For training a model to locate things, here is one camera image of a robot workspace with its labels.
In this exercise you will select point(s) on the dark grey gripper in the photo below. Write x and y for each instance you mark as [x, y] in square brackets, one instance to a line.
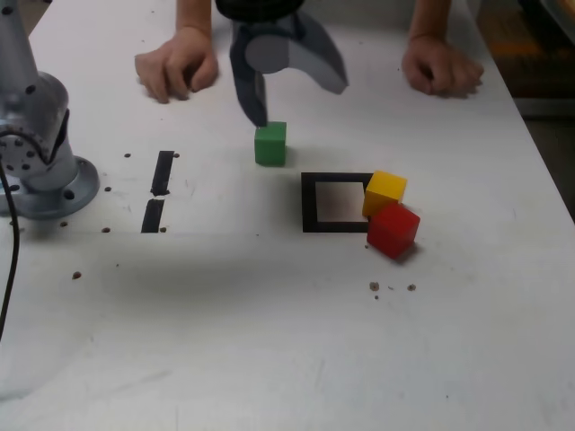
[274, 28]

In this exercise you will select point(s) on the green cube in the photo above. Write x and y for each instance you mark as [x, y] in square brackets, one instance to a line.
[269, 146]

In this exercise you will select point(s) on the yellow cube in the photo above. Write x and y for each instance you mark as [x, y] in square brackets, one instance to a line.
[384, 193]

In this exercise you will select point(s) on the red cube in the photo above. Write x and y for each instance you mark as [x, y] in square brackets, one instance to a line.
[393, 231]

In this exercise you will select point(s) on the person's left forearm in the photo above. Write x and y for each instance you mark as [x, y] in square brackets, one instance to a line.
[429, 18]

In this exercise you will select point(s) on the person's right forearm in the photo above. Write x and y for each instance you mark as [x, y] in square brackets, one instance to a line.
[195, 13]

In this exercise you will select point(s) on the black tape square outline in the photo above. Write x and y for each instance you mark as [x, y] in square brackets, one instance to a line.
[310, 202]

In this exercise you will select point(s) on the person's right hand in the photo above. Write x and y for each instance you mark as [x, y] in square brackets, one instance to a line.
[179, 58]

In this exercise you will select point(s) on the person's left hand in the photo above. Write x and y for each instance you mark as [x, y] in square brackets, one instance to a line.
[436, 63]

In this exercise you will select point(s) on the black tape strip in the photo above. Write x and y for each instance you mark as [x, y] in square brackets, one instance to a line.
[161, 175]

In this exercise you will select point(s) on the brown cardboard box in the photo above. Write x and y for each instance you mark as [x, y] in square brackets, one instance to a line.
[530, 58]

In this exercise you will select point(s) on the grey metal rail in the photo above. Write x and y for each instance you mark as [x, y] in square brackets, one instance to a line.
[548, 107]

